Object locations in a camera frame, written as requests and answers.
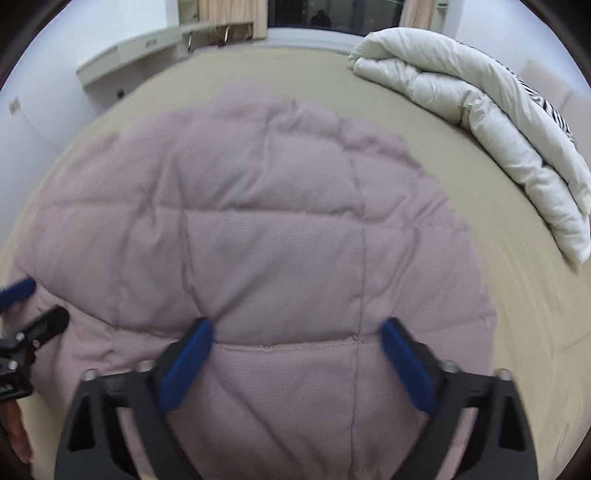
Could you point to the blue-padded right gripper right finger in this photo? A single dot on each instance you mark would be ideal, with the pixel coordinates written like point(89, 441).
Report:
point(500, 444)

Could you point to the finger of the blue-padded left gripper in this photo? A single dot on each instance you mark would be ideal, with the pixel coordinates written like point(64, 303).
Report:
point(17, 293)

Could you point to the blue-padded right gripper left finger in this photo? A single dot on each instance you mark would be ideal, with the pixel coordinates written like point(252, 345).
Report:
point(92, 444)

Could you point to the mauve quilted hooded down coat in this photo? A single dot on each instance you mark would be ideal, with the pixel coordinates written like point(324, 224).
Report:
point(298, 232)

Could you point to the person's left hand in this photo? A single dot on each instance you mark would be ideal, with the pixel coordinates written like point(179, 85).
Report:
point(17, 433)

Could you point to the olive green bed sheet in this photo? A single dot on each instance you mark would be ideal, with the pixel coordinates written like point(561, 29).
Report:
point(541, 301)

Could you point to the white folded duvet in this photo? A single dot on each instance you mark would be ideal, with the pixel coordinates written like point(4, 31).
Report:
point(470, 89)

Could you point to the beige curtain left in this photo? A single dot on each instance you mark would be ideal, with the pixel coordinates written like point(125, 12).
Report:
point(217, 12)

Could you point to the beige curtain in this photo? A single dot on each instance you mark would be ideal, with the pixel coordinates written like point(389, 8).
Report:
point(417, 14)
point(217, 12)

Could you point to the zebra striped pillow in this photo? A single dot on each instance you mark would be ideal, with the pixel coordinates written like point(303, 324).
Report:
point(546, 105)

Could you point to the cream padded headboard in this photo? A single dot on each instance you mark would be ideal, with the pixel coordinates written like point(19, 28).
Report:
point(571, 104)

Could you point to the beige curtain right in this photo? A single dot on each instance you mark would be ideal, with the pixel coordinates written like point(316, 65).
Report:
point(417, 14)

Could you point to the wall switch panel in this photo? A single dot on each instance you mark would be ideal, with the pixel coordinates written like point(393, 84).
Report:
point(15, 106)

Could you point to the white wall-mounted desk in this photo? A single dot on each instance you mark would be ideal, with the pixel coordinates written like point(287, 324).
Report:
point(131, 50)

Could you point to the metal frame chair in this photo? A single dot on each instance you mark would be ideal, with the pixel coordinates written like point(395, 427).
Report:
point(203, 35)

